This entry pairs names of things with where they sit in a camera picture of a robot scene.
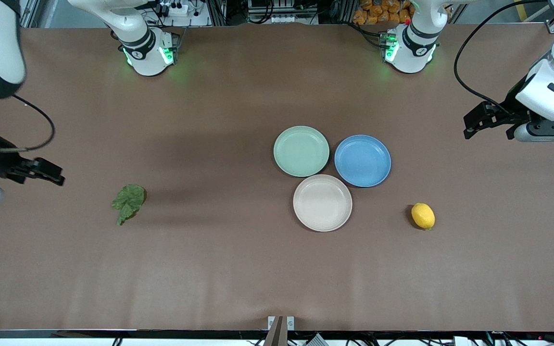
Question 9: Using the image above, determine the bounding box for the green lettuce leaf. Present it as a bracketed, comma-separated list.
[111, 184, 146, 226]

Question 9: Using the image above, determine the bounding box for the yellow lemon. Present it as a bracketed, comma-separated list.
[411, 202, 436, 231]

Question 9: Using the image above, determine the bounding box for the blue plate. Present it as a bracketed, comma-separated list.
[334, 135, 392, 188]

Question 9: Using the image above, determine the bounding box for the brown table cover sheet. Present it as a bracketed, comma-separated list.
[0, 22, 554, 333]

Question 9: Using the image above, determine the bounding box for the bag of orange snacks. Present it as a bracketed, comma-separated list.
[352, 0, 413, 25]

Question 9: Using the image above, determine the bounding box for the beige plate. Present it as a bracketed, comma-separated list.
[293, 174, 353, 233]

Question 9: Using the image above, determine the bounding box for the pale green plate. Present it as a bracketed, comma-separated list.
[273, 125, 330, 177]

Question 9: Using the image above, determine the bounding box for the white power strip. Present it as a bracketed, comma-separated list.
[154, 0, 189, 18]

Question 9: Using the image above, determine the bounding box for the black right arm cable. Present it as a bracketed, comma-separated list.
[0, 94, 56, 153]

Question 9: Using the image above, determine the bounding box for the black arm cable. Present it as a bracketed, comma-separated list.
[0, 94, 56, 153]
[453, 0, 550, 117]

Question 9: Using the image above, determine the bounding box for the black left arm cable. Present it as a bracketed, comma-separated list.
[453, 0, 550, 117]

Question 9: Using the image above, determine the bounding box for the metal mounting bracket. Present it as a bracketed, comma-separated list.
[264, 315, 296, 346]

